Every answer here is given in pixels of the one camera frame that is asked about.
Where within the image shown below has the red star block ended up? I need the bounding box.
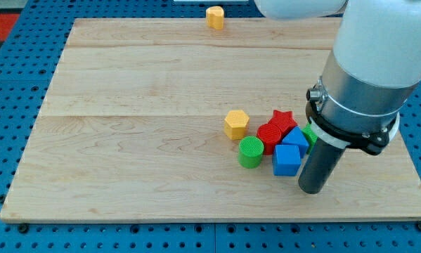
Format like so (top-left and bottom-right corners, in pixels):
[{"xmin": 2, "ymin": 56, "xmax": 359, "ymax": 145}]
[{"xmin": 268, "ymin": 110, "xmax": 298, "ymax": 137}]

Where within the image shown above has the yellow heart block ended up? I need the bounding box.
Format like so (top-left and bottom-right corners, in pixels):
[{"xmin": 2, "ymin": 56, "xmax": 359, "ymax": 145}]
[{"xmin": 206, "ymin": 6, "xmax": 225, "ymax": 30}]

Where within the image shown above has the green block behind pusher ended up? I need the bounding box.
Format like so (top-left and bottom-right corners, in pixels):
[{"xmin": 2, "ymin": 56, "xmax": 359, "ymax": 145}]
[{"xmin": 301, "ymin": 123, "xmax": 318, "ymax": 155}]

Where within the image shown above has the red cylinder block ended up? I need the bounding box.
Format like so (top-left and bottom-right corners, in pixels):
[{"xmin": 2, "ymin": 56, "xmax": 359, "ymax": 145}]
[{"xmin": 257, "ymin": 123, "xmax": 282, "ymax": 155}]

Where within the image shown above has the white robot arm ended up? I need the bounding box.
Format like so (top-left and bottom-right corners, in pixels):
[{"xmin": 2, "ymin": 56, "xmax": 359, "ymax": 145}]
[{"xmin": 255, "ymin": 0, "xmax": 421, "ymax": 194}]

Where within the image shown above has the blue triangular block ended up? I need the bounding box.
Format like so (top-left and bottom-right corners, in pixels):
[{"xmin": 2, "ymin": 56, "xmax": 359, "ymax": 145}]
[{"xmin": 281, "ymin": 126, "xmax": 309, "ymax": 159}]

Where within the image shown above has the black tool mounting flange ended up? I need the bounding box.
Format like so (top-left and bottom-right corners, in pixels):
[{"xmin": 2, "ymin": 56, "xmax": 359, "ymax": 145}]
[{"xmin": 306, "ymin": 102, "xmax": 400, "ymax": 155}]

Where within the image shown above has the blue cube block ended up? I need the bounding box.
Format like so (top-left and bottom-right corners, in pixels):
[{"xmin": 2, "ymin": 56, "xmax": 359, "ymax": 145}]
[{"xmin": 272, "ymin": 145, "xmax": 301, "ymax": 176}]

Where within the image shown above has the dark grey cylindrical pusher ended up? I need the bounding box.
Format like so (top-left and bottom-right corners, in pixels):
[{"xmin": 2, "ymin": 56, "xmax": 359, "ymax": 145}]
[{"xmin": 298, "ymin": 138, "xmax": 345, "ymax": 194}]

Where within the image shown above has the yellow hexagon block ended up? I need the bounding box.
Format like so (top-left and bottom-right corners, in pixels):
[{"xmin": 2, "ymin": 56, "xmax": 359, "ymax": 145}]
[{"xmin": 224, "ymin": 110, "xmax": 250, "ymax": 140}]

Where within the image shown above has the green cylinder block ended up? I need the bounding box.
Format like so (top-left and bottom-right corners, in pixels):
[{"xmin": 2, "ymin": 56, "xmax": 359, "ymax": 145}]
[{"xmin": 238, "ymin": 136, "xmax": 264, "ymax": 169}]

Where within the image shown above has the wooden board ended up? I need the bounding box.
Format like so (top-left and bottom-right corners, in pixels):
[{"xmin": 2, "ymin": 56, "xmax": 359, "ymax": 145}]
[{"xmin": 0, "ymin": 18, "xmax": 421, "ymax": 223}]

